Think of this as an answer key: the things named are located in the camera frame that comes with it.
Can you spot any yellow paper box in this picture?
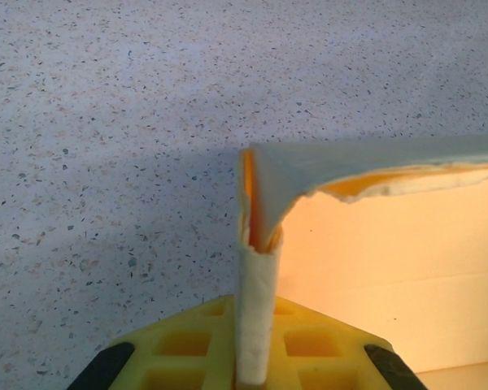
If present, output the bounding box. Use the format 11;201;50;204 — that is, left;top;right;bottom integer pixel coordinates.
235;136;488;390

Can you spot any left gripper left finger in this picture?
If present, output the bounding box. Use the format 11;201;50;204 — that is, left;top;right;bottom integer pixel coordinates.
71;294;245;390

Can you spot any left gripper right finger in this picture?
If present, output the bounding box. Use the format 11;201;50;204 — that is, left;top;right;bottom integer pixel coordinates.
268;295;422;390

